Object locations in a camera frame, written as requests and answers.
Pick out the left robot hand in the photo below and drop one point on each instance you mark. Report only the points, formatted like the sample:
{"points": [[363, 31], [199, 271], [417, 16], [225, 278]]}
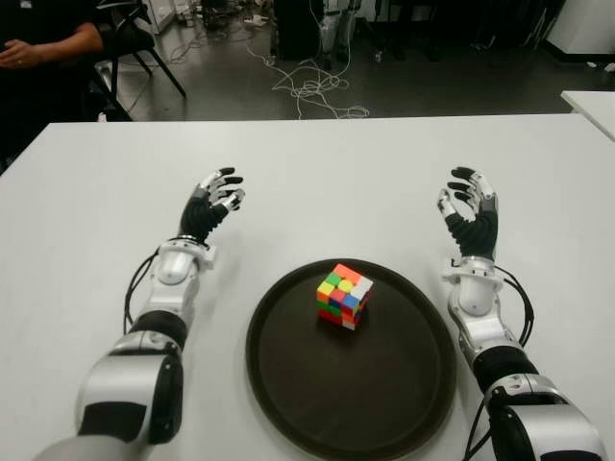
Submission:
{"points": [[202, 216]]}

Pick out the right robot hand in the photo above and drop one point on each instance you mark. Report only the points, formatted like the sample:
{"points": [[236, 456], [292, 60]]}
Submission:
{"points": [[475, 225]]}

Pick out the colourful Rubik's cube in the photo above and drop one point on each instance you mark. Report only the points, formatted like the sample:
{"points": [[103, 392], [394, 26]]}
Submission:
{"points": [[343, 298]]}

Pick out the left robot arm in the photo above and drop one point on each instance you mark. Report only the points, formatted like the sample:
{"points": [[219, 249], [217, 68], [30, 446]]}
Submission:
{"points": [[170, 264]]}

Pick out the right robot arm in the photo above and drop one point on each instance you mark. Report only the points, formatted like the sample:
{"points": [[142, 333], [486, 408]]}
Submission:
{"points": [[475, 298]]}

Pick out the dark brown round plate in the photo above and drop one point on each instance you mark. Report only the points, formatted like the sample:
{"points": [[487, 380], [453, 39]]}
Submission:
{"points": [[351, 360]]}

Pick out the white side table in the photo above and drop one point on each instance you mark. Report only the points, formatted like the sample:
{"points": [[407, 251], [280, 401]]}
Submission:
{"points": [[593, 108]]}

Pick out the black chair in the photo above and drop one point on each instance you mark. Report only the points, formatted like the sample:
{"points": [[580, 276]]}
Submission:
{"points": [[134, 38]]}

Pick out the black wheeled stand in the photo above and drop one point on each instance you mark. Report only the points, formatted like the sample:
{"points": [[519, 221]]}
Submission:
{"points": [[378, 55]]}

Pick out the crumpled white paper scrap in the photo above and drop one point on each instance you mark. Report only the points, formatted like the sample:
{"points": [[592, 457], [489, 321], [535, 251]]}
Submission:
{"points": [[609, 67]]}

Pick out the glass display cabinet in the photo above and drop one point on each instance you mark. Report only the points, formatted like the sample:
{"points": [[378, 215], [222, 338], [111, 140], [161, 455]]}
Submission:
{"points": [[161, 12]]}

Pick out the black cabinet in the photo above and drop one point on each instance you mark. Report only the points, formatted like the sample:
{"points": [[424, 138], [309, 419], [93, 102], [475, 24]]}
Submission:
{"points": [[295, 29]]}

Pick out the white pillar black base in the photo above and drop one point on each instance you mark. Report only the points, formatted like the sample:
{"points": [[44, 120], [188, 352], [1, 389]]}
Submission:
{"points": [[586, 24]]}

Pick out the seated person black shirt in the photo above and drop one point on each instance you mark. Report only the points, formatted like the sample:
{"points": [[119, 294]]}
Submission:
{"points": [[38, 53]]}

